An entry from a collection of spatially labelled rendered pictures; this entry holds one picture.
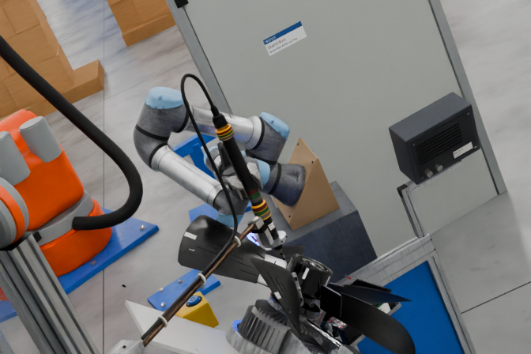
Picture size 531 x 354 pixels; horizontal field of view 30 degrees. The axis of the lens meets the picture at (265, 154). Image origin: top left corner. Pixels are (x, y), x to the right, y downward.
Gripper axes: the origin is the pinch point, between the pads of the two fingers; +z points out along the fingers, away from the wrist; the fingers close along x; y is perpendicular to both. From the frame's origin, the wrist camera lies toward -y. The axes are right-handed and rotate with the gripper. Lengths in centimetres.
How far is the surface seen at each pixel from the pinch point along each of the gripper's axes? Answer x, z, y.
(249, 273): 11.4, 4.4, 21.7
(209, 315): 23, -34, 47
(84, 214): 38, -376, 117
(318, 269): -4.8, 12.1, 27.3
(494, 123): -198, -256, 148
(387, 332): -11, 28, 44
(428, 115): -70, -37, 26
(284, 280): 6.8, 23.4, 19.0
